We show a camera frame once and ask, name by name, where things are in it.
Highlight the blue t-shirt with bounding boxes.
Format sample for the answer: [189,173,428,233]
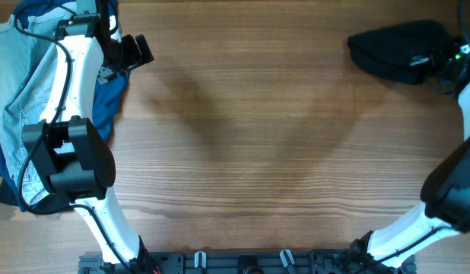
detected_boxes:
[0,0,130,212]

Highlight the black shorts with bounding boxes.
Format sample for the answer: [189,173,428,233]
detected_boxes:
[347,20,454,84]

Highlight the dark garment under pile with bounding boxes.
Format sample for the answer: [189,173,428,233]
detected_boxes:
[0,159,75,214]

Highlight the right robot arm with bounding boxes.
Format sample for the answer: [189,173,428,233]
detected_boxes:
[340,33,470,273]

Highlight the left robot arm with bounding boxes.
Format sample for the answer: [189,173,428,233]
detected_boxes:
[17,1,160,273]

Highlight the light denim shorts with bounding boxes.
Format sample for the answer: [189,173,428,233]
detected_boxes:
[0,1,76,186]

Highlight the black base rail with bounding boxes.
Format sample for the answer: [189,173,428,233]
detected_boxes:
[78,249,417,274]

